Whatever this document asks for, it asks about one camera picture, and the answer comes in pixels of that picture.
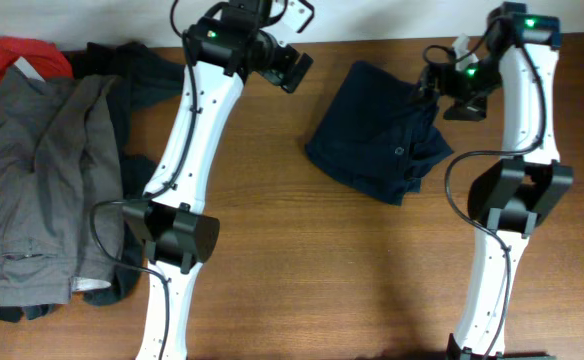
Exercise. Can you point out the red garment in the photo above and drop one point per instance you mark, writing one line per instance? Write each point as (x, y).
(43, 56)

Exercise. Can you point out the navy blue shorts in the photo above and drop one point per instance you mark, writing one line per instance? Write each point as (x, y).
(374, 139)

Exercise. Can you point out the dark green black garment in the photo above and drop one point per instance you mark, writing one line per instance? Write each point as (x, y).
(145, 80)

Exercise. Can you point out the grey trousers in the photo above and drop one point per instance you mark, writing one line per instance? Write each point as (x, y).
(58, 157)

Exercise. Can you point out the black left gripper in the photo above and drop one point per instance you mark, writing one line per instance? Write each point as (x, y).
(280, 72)

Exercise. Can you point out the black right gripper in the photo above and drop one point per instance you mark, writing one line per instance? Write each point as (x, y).
(472, 111)

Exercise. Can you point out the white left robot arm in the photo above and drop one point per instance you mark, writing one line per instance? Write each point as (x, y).
(231, 41)

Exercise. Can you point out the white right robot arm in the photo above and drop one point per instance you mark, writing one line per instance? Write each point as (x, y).
(512, 198)

